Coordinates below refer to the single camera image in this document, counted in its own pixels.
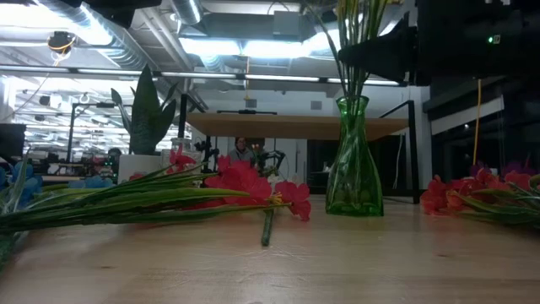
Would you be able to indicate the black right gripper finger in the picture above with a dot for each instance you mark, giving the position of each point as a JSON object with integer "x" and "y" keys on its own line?
{"x": 388, "y": 55}

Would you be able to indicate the person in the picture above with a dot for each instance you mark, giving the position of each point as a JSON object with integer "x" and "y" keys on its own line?
{"x": 114, "y": 156}
{"x": 241, "y": 154}

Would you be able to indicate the green plant in white pot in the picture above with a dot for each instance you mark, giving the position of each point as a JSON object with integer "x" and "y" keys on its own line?
{"x": 147, "y": 118}

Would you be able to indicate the green transparent vase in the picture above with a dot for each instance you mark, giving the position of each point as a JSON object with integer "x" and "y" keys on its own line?
{"x": 354, "y": 181}

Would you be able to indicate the orange artificial flower bunch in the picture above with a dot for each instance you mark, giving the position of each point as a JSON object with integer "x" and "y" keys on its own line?
{"x": 439, "y": 196}

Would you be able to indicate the blue artificial flower bunch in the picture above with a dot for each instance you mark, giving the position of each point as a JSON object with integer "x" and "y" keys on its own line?
{"x": 25, "y": 186}

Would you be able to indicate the white artificial flower bunch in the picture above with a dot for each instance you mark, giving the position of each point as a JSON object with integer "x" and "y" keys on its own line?
{"x": 267, "y": 230}

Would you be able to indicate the black metal stand frame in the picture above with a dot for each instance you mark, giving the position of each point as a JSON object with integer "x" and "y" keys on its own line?
{"x": 71, "y": 131}

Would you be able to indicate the red artificial flower bunch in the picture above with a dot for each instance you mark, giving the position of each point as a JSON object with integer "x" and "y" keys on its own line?
{"x": 244, "y": 181}

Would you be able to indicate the wooden shelf with black legs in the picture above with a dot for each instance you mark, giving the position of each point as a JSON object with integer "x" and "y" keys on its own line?
{"x": 287, "y": 126}

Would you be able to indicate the black monitor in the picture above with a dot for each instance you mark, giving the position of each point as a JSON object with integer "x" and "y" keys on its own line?
{"x": 12, "y": 141}

